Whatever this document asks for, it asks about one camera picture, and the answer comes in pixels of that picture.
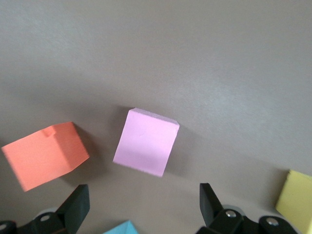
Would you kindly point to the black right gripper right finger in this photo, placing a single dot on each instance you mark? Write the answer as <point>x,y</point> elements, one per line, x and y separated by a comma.
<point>209,207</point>

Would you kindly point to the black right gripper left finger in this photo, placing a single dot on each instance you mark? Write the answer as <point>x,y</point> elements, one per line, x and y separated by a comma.
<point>73,209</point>

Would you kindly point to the pink foam block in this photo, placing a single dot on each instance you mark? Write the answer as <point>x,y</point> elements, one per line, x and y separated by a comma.
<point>143,143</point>

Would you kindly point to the blue foam block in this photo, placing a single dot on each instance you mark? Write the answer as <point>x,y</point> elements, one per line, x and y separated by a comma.
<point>122,229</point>

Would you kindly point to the orange foam block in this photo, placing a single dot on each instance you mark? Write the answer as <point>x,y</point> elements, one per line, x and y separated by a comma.
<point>41,158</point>

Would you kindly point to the yellow foam block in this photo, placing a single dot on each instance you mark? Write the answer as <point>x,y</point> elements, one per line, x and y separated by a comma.
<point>297,200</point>

